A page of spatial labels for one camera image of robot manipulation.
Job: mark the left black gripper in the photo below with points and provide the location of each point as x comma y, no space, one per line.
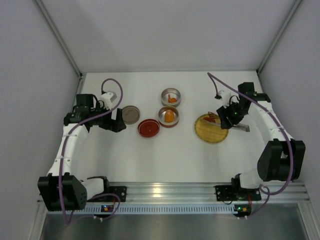
113,120

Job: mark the steel food tongs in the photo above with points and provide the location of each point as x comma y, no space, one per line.
225,124

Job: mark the slotted cable duct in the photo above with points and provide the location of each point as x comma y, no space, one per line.
165,209

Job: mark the orange fried chicken piece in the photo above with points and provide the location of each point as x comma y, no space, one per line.
171,99

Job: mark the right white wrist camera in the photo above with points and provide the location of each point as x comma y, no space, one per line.
224,96

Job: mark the red round lid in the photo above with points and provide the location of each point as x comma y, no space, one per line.
148,128

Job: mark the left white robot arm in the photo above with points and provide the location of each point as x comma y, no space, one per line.
60,188

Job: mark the aluminium frame post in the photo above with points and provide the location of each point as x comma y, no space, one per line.
279,34
39,4

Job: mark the steel bowl taupe base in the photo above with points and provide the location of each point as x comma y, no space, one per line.
174,93

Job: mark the sesame burger bun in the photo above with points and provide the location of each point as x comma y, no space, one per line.
169,116

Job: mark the round bamboo tray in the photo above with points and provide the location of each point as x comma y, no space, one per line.
210,133

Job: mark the dark red fried piece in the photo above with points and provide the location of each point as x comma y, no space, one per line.
211,117

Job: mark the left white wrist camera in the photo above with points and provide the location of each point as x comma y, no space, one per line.
108,98

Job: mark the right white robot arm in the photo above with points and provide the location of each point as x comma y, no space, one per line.
282,157

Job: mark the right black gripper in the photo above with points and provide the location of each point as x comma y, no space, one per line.
227,117

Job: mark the steel bowl red base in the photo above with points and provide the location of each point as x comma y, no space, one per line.
161,117

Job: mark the left aluminium frame post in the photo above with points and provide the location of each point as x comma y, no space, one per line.
39,4

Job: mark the right aluminium frame post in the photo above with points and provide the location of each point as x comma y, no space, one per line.
279,34

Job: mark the taupe round lid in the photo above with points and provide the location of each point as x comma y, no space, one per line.
130,114

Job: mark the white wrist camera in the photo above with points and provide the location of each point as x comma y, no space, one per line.
108,98
224,96

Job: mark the aluminium mounting rail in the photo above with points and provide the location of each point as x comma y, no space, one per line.
195,192

